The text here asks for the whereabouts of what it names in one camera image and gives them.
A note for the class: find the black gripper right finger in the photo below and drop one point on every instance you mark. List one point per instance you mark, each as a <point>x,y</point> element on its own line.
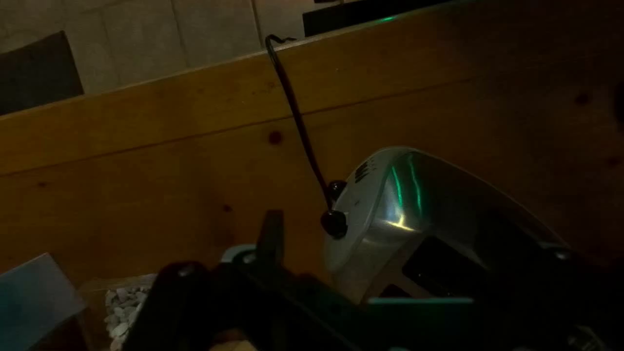
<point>578,299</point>

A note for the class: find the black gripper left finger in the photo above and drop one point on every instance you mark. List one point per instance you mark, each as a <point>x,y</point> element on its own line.
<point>172,305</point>

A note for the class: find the silver steel toaster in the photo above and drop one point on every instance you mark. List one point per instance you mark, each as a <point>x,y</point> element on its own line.
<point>416,215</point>

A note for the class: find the speckled white sponge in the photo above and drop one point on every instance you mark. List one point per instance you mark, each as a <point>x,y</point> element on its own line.
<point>129,305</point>

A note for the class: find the light blue tissue box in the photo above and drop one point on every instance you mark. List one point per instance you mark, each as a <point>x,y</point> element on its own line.
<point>32,303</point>

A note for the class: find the dark floor mat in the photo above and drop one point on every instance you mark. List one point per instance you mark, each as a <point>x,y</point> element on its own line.
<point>36,75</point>

